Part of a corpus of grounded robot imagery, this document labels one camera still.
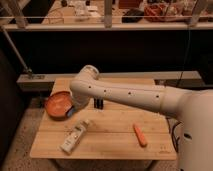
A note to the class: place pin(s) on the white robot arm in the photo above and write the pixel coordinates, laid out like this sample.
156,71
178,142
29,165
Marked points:
194,109

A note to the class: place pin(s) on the orange ceramic bowl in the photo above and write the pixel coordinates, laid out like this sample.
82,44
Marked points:
58,105

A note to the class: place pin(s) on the black rectangular block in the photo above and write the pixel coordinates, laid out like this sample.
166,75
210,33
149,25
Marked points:
98,103

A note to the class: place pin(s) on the wooden table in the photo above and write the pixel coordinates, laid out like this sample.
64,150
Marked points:
110,135

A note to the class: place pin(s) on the orange carrot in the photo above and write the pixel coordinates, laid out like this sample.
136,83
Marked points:
140,136

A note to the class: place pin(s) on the white lotion tube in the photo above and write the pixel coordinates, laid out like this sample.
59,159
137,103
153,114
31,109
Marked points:
75,136

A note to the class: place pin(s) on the black bag on shelf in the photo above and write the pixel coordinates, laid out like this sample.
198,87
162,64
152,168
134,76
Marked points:
132,16

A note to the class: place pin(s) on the diagonal metal pole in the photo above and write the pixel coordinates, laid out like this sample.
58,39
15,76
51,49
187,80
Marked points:
27,69

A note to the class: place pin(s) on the grey metal ledge beam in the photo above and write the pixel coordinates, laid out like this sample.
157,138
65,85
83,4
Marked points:
44,82

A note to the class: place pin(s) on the red basket on shelf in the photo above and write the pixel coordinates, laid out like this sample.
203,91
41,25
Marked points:
163,12

